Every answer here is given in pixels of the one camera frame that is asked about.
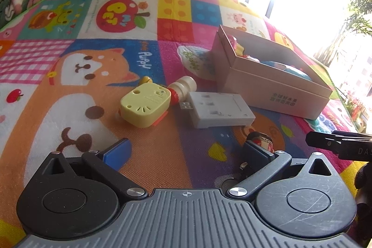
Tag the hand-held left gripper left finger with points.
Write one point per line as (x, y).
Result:
(117, 153)

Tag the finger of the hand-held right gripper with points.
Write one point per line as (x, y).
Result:
(322, 139)
(353, 134)

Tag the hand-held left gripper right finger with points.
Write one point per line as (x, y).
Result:
(257, 155)

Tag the painted wooden figurine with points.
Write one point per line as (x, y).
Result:
(261, 141)

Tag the beige cardboard box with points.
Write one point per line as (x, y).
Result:
(276, 97)

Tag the blue white plastic packet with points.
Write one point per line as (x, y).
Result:
(287, 69)

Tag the pale yellow plastic toy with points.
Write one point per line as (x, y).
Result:
(145, 105)

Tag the grey plug-in device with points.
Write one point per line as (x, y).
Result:
(221, 110)

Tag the cream toy bottle red band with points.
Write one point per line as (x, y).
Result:
(183, 88)

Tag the colourful printed play mat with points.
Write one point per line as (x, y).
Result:
(72, 68)

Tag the green cloth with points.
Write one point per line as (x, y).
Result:
(7, 9)

